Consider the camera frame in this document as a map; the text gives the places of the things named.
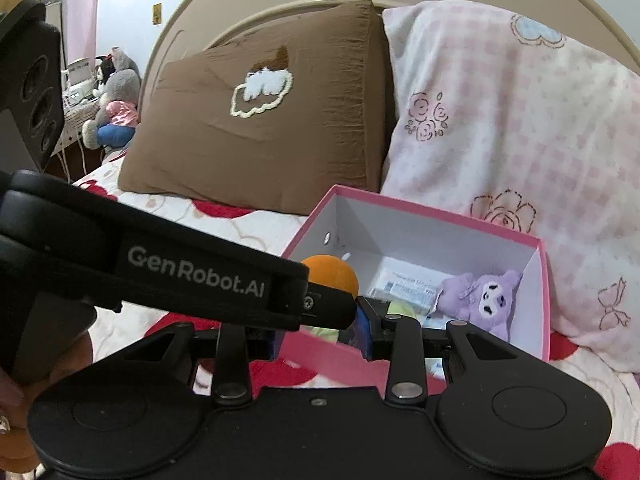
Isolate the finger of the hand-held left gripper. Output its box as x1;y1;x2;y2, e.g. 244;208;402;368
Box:
272;280;357;333

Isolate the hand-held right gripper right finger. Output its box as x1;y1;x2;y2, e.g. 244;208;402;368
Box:
350;297;541;406

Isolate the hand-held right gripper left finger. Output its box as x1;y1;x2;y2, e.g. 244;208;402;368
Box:
117;322;280;407

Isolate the orange makeup sponge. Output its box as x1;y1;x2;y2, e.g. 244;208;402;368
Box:
300;255;360;301

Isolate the white tissue pack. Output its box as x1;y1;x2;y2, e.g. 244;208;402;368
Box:
367;266;443;316

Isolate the blue wet wipes pack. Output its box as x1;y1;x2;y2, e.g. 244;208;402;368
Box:
420;310;456;381

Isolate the pink cardboard box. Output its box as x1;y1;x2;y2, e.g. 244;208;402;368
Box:
272;184;553;386

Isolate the purple plush toy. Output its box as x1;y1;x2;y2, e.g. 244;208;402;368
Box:
437;269;524;343

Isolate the person's left hand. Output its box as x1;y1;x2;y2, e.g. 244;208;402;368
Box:
0;332;98;476

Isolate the bear printed blanket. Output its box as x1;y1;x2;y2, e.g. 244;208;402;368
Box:
70;152;640;480

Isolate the dotted table cloth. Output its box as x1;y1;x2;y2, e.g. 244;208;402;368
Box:
59;97;108;181

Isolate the brown pillow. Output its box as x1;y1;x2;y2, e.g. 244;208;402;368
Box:
117;0;396;217

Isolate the grey plush toy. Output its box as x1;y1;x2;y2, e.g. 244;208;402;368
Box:
81;46;142;151

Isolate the white appliance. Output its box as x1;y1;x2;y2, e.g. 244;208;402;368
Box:
66;57;95;107

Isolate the black and white plush toy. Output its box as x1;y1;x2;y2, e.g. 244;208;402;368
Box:
91;54;118;98

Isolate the pink curtain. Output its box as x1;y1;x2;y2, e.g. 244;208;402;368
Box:
65;0;102;67

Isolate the pink checked pillow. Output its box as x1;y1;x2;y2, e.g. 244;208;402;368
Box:
380;0;640;376

